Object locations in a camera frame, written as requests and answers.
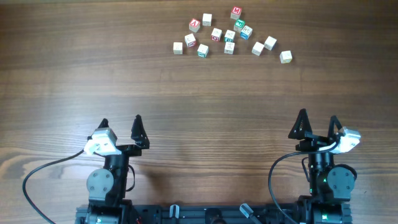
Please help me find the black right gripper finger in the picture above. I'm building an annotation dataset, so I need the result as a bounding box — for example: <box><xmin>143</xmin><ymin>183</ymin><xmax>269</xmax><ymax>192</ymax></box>
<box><xmin>327</xmin><ymin>115</ymin><xmax>342</xmax><ymax>139</ymax></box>
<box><xmin>288</xmin><ymin>108</ymin><xmax>312</xmax><ymax>140</ymax></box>

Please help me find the blue sided plain wooden block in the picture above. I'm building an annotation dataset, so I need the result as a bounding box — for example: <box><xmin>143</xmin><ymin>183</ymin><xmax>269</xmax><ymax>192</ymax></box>
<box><xmin>173</xmin><ymin>42</ymin><xmax>183</xmax><ymax>55</ymax></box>

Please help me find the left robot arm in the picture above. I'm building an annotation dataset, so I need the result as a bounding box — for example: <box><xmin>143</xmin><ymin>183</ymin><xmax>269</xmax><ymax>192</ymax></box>
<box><xmin>75</xmin><ymin>115</ymin><xmax>150</xmax><ymax>223</ymax></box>

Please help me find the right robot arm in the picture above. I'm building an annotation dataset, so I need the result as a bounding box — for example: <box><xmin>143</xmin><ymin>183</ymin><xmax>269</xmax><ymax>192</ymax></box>
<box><xmin>288</xmin><ymin>109</ymin><xmax>361</xmax><ymax>223</ymax></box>

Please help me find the yellow engraved wooden block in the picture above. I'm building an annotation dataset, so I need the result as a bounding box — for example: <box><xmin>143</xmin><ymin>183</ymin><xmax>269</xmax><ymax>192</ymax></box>
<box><xmin>280</xmin><ymin>50</ymin><xmax>293</xmax><ymax>63</ymax></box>

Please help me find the green sided wooden block lower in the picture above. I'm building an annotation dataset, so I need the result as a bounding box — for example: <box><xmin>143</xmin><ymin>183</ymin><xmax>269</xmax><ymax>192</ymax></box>
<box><xmin>197</xmin><ymin>44</ymin><xmax>209</xmax><ymax>58</ymax></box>

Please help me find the green sided wooden block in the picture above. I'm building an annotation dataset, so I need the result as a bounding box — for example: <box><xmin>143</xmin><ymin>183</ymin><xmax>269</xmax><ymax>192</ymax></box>
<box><xmin>197</xmin><ymin>44</ymin><xmax>209</xmax><ymax>58</ymax></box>
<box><xmin>224</xmin><ymin>30</ymin><xmax>236</xmax><ymax>42</ymax></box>

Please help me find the blue engraved wooden block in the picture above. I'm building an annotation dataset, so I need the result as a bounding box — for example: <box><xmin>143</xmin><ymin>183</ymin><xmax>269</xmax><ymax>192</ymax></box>
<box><xmin>224</xmin><ymin>42</ymin><xmax>235</xmax><ymax>55</ymax></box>

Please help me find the red sided wooden block left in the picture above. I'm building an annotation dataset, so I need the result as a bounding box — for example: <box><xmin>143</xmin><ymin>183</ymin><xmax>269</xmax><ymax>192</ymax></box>
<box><xmin>184</xmin><ymin>34</ymin><xmax>197</xmax><ymax>47</ymax></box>

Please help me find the red sided wooden block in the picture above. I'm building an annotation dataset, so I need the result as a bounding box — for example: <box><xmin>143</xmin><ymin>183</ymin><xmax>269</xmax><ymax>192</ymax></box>
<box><xmin>211</xmin><ymin>28</ymin><xmax>222</xmax><ymax>42</ymax></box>
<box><xmin>184</xmin><ymin>34</ymin><xmax>197</xmax><ymax>47</ymax></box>

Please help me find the green sided wooden block centre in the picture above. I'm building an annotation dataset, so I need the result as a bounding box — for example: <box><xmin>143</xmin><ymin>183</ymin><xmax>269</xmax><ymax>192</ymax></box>
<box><xmin>224</xmin><ymin>30</ymin><xmax>236</xmax><ymax>42</ymax></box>

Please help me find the green top wooden block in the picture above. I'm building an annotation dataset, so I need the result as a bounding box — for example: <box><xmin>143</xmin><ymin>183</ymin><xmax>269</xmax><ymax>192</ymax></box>
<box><xmin>234</xmin><ymin>19</ymin><xmax>245</xmax><ymax>33</ymax></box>

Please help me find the red letter A block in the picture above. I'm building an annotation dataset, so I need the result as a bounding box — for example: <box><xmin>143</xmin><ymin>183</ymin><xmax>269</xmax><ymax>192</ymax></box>
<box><xmin>188</xmin><ymin>18</ymin><xmax>201</xmax><ymax>32</ymax></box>

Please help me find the red sided wooden block centre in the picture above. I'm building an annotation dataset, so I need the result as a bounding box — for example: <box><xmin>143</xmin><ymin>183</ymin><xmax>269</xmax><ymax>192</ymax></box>
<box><xmin>211</xmin><ymin>28</ymin><xmax>222</xmax><ymax>42</ymax></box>

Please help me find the red letter M block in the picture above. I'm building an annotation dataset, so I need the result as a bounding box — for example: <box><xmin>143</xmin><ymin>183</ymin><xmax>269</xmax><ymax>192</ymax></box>
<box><xmin>231</xmin><ymin>6</ymin><xmax>242</xmax><ymax>20</ymax></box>

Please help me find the plain wooden block top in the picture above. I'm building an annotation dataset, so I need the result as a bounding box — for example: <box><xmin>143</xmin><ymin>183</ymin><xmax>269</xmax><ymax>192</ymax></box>
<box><xmin>202</xmin><ymin>13</ymin><xmax>212</xmax><ymax>26</ymax></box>

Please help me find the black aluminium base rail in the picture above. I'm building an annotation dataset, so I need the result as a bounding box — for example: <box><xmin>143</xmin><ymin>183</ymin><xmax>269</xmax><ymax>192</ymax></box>
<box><xmin>75</xmin><ymin>203</ymin><xmax>353</xmax><ymax>224</ymax></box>

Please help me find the black right camera cable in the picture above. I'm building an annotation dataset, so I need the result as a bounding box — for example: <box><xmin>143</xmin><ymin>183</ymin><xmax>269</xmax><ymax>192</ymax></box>
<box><xmin>267</xmin><ymin>141</ymin><xmax>339</xmax><ymax>224</ymax></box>

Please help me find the black camera cable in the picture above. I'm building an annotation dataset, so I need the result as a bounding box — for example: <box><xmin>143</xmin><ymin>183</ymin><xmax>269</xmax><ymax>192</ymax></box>
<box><xmin>267</xmin><ymin>141</ymin><xmax>339</xmax><ymax>224</ymax></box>
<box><xmin>22</xmin><ymin>149</ymin><xmax>85</xmax><ymax>224</ymax></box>

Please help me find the black left camera cable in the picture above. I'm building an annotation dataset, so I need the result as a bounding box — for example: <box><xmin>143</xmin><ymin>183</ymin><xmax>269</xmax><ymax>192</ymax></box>
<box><xmin>22</xmin><ymin>149</ymin><xmax>85</xmax><ymax>224</ymax></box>

